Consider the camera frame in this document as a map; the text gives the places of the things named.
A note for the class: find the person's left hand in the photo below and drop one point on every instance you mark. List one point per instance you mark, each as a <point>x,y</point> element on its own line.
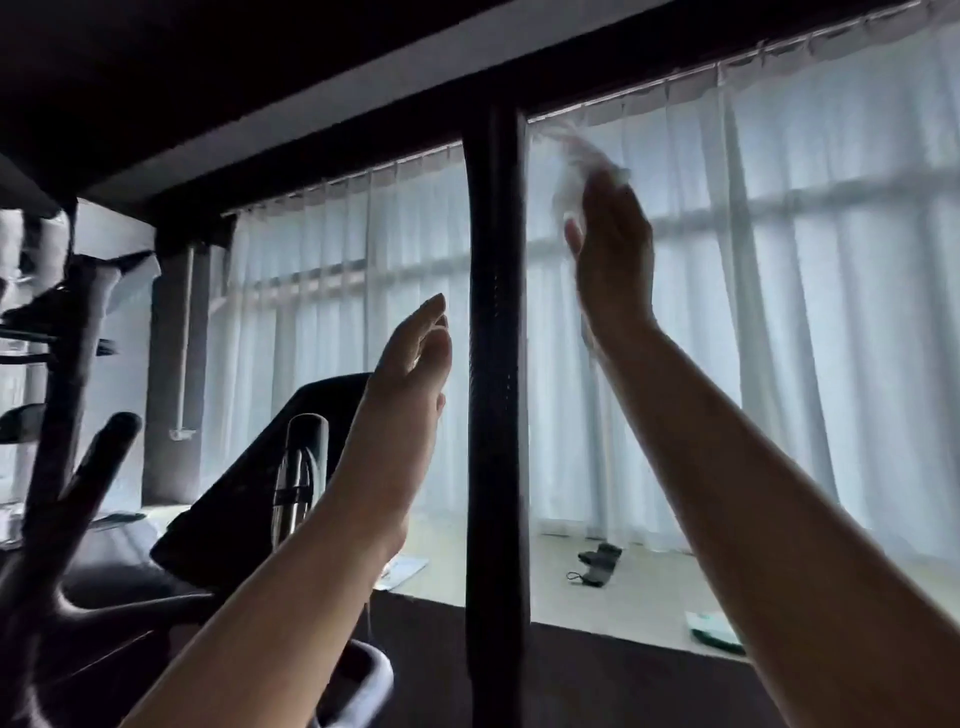
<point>398,420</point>

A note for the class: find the white curtain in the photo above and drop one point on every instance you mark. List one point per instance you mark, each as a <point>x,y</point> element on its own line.
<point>780,300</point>

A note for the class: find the black elliptical machine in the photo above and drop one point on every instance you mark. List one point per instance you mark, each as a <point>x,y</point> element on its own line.
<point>495,375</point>

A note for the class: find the white wet wipe sheet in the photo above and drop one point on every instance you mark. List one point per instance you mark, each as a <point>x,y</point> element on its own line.
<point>578,168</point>

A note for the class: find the white green wet wipes pack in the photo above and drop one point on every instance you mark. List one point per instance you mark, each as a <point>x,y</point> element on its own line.
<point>717,630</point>

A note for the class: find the person's right forearm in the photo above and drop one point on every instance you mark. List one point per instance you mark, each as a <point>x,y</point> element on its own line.
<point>765,525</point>

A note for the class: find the person's right hand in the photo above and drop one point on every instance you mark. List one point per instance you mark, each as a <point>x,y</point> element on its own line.
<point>615,263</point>

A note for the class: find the person's left forearm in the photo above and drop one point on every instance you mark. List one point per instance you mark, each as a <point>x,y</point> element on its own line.
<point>270,630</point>

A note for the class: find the white flat paper sheet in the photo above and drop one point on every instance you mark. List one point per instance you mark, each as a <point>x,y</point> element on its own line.
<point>402,570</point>

